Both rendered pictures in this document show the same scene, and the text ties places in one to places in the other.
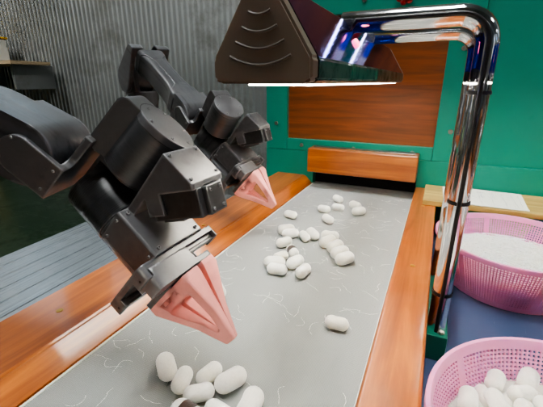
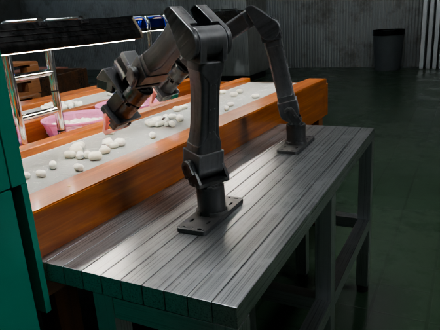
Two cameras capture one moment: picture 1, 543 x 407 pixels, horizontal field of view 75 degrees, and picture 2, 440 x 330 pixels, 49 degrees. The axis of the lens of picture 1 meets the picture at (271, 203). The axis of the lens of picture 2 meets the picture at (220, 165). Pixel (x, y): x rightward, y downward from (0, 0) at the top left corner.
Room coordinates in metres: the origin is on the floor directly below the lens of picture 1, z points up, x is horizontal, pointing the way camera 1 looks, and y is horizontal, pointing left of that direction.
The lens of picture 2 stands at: (1.90, 0.44, 1.10)
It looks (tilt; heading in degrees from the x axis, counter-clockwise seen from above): 18 degrees down; 186
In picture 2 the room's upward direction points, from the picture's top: 4 degrees counter-clockwise
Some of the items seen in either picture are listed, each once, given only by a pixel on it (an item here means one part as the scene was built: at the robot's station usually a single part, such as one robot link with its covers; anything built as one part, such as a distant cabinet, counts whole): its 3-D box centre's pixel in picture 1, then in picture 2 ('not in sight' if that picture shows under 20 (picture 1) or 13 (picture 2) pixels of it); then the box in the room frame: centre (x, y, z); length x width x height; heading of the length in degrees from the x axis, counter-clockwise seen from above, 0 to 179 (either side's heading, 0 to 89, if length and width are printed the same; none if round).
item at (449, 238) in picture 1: (397, 181); (54, 95); (0.52, -0.19, 0.90); 0.20 x 0.19 x 0.45; 155
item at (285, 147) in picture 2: not in sight; (296, 133); (0.36, 0.53, 0.71); 0.20 x 0.07 x 0.08; 158
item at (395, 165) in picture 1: (360, 162); not in sight; (0.98, -0.25, 0.83); 0.30 x 0.06 x 0.07; 65
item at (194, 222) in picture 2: not in sight; (211, 199); (0.91, 0.31, 0.71); 0.20 x 0.07 x 0.08; 158
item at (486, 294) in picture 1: (509, 261); not in sight; (0.59, -0.45, 0.72); 0.27 x 0.27 x 0.10
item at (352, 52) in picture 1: (355, 56); (61, 33); (0.56, -0.12, 1.08); 0.62 x 0.08 x 0.07; 155
